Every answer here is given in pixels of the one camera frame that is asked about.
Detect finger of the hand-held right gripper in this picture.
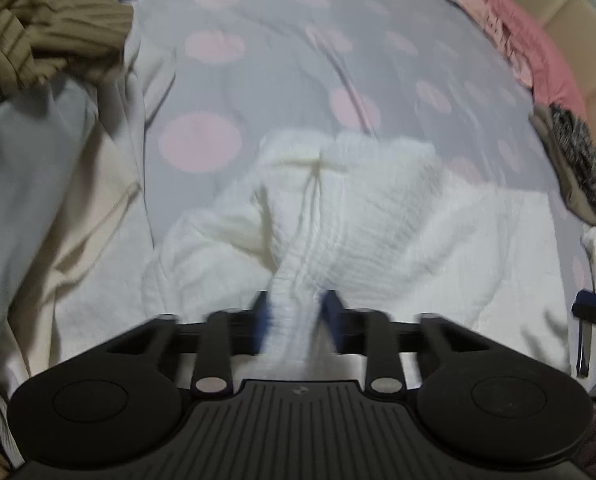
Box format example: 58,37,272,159
572,289,596,339

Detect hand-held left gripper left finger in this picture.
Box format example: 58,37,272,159
105,290,275,398

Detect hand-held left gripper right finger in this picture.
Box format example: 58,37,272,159
320,287,489,397

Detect white crinkle muslin garment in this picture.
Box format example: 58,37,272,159
140,127,571,391

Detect taupe folded garment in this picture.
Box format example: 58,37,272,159
529,104,596,225

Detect black-white marled knit garment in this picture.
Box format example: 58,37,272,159
548,104,596,211

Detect cream cloth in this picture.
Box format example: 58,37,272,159
0,35,179,466

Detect grey pink-dotted bed sheet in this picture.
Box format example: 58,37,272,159
120,0,596,311

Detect pale grey-white cloth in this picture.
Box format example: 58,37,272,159
0,72,146,376

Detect pink blanket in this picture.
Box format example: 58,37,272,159
432,0,588,122

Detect beige padded headboard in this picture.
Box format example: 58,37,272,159
495,0,596,111

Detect brown striped garment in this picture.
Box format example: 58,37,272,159
0,0,135,101

